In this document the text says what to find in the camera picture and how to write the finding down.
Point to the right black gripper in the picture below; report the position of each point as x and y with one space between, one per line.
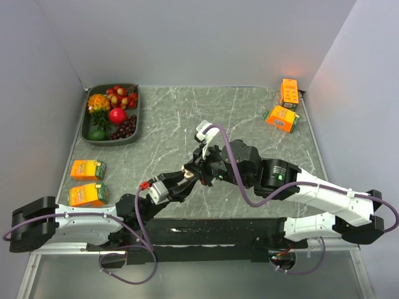
199 166

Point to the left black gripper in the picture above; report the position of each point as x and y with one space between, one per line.
177 192

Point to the beige earbud charging case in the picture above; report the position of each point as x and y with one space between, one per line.
187 174

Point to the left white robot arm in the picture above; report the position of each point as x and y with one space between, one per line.
43 221

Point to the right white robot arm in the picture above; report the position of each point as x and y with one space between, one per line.
344 213

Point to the dark grape bunch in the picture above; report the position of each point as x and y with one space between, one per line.
126 129

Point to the orange juice box left lower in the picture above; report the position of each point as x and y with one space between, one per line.
89 195

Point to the red apple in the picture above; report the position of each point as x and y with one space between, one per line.
117 116

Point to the orange juice box left upper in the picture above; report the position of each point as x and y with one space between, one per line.
88 170

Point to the green avocado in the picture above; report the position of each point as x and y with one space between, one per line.
97 135

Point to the orange juice box tilted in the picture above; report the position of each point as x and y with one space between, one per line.
282 118

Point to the red lychee bunch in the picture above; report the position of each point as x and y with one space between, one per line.
123 97

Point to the orange pineapple toy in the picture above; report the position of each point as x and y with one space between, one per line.
99 108

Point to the orange juice box far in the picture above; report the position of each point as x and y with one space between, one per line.
289 97

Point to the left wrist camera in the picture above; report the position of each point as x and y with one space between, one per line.
156 192

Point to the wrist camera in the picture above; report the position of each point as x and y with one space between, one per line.
206 139
156 192

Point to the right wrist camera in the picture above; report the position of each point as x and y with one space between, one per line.
206 139

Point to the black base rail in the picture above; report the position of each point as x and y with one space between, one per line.
197 240

